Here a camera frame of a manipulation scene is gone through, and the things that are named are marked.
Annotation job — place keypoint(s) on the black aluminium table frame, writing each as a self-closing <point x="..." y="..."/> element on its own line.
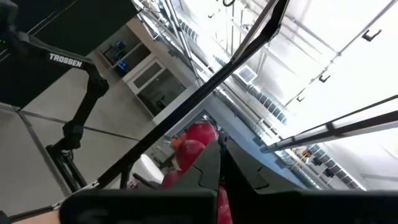
<point x="202" y="93"/>

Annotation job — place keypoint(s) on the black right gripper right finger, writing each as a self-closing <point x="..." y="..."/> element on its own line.
<point x="295" y="205"/>

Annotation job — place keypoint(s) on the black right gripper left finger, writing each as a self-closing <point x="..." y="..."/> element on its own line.
<point x="155" y="202"/>

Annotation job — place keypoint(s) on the white chair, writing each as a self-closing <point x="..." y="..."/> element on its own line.
<point x="146" y="169"/>

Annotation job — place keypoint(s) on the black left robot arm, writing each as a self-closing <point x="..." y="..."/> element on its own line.
<point x="71" y="81"/>

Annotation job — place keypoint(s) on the red grape bunch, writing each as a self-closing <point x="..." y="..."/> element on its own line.
<point x="192" y="152"/>

